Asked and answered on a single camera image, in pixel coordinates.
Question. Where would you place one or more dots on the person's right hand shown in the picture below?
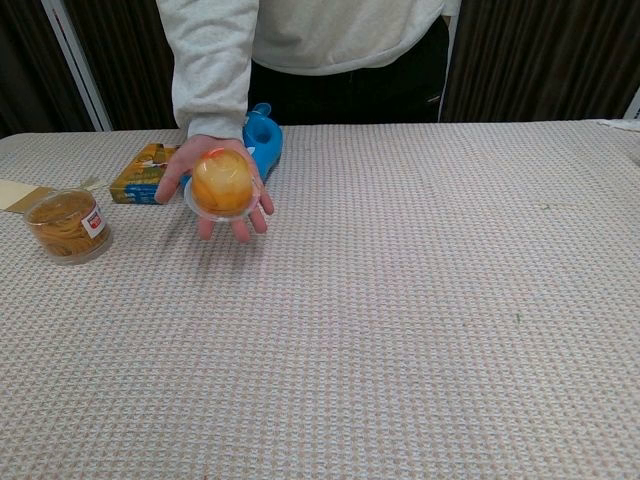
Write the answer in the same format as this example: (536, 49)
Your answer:
(176, 167)

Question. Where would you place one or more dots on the orange jelly cup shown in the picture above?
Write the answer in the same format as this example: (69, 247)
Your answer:
(220, 182)

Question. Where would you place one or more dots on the grey sleeved right forearm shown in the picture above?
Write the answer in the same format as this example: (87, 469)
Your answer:
(210, 65)

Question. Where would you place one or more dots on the yellow and blue box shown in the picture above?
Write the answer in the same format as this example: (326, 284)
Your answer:
(142, 175)

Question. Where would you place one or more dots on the blue tape dispenser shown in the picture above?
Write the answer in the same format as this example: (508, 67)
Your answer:
(267, 147)

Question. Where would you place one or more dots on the dark brown curtain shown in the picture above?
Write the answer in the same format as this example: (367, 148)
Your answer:
(135, 60)
(540, 60)

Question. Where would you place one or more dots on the clear jar of rubber bands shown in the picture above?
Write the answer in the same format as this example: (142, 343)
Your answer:
(67, 227)

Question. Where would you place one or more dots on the tan cardboard piece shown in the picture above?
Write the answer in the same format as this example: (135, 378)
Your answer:
(30, 204)

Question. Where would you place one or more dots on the cream paper sheet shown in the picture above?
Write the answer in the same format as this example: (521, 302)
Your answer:
(15, 192)

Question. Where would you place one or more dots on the person torso grey sweatshirt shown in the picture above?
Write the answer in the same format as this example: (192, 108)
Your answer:
(350, 40)

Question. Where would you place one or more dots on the checked beige tablecloth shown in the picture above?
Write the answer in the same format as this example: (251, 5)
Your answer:
(380, 310)

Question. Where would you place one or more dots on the white crumpled paper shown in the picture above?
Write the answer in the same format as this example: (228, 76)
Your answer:
(622, 125)

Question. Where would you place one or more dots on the slanted white frame bar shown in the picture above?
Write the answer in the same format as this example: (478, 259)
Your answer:
(75, 65)

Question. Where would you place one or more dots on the upright white frame bar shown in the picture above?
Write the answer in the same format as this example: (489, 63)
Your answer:
(448, 70)

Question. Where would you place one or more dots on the short white frame bar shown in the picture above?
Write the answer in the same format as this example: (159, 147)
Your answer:
(634, 106)

